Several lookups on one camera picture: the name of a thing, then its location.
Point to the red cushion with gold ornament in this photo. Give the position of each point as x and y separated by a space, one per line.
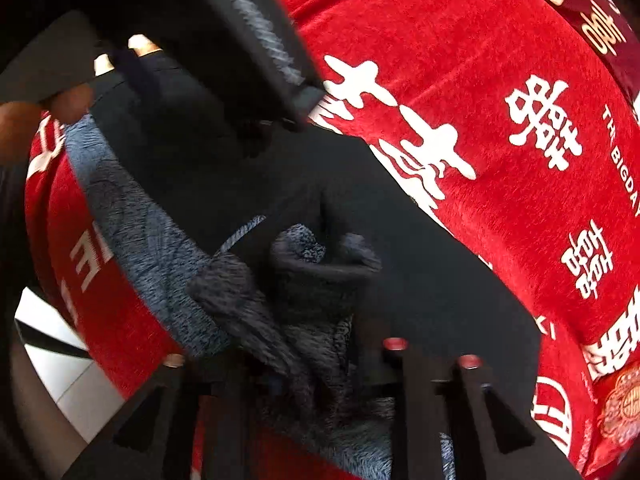
622 407

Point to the black pants grey leaf print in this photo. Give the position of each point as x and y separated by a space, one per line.
310 180

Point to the red printed blanket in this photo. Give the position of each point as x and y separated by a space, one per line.
450 60

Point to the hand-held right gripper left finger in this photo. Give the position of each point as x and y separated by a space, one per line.
225 425

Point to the maroon cloth with gold print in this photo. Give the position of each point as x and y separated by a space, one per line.
595 15

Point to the person's left hand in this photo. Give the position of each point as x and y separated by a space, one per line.
70 105

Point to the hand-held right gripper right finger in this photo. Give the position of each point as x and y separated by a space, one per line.
420 410

